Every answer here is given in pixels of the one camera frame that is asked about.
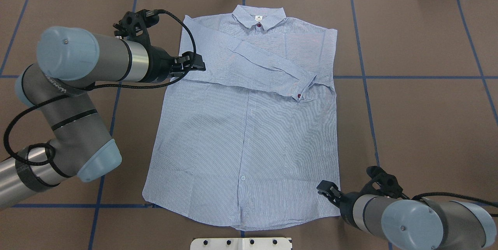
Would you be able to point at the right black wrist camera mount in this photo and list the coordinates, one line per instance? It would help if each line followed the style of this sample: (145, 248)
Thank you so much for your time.
(382, 184)

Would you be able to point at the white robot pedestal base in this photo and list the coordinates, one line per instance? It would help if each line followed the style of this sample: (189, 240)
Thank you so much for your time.
(277, 243)

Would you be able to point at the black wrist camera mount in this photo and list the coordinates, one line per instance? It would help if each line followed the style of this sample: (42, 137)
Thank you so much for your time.
(134, 25)
(382, 184)

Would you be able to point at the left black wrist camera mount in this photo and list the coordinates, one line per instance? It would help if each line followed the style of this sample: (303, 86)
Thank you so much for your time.
(134, 25)

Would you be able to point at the light blue striped shirt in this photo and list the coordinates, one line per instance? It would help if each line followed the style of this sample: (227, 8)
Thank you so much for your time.
(245, 143)

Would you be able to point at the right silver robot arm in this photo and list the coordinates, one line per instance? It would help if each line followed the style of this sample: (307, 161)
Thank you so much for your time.
(422, 224)

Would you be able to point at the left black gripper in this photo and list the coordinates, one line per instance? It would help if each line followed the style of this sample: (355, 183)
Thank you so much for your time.
(159, 64)

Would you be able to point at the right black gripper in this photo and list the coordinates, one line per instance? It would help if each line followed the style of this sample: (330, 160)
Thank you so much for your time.
(346, 204)

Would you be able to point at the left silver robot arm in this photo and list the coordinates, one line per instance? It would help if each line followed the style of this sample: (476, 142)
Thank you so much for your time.
(70, 61)

